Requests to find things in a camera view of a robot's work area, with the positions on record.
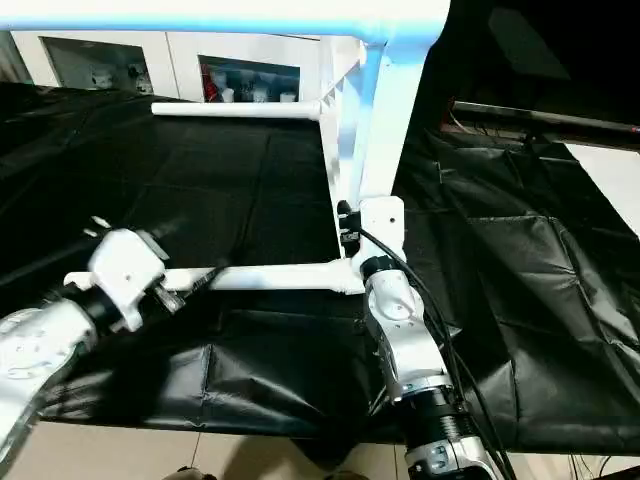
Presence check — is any white plastic table top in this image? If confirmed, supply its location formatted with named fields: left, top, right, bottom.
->
left=317, top=0, right=451, bottom=297

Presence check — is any black mat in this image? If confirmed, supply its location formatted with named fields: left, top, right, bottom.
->
left=0, top=79, right=640, bottom=456

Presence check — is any white cabinet with glass doors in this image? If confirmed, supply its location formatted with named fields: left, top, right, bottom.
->
left=0, top=29, right=326, bottom=104

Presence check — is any white flat board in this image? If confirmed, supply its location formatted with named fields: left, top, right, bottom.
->
left=564, top=142, right=640, bottom=227

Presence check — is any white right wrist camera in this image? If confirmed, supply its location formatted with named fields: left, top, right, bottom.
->
left=349, top=197, right=407, bottom=275

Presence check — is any black rail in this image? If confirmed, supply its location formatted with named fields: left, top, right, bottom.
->
left=452, top=99, right=640, bottom=135

